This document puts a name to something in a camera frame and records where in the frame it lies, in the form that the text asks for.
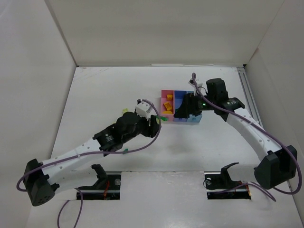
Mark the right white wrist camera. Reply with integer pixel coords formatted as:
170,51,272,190
188,79,203,95

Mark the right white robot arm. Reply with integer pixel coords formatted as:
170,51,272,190
174,77,302,190

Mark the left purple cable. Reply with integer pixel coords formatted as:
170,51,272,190
16,99,162,228

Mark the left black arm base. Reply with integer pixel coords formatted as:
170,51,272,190
79,164,122,201

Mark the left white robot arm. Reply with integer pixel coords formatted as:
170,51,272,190
22,112,160,207

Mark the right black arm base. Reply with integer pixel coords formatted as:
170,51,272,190
203,162,251,200

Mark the small orange lego brick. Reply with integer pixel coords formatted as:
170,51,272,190
167,94,173,100

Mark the dark green sloped lego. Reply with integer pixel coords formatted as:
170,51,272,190
156,116,169,122

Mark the purple cable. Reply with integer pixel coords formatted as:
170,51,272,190
191,72,304,202
16,99,162,228

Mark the orange square lego brick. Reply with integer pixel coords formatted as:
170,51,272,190
163,102,172,111

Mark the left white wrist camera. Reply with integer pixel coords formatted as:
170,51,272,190
135,99,152,120

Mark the purple-blue container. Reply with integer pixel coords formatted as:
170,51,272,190
173,90,187,122

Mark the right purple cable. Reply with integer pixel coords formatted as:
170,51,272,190
191,72,304,202

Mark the pink container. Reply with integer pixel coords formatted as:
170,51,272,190
160,90,175,122

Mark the aluminium rail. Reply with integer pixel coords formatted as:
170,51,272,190
237,67,297,181

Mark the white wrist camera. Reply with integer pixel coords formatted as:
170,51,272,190
135,99,152,120
188,79,203,95

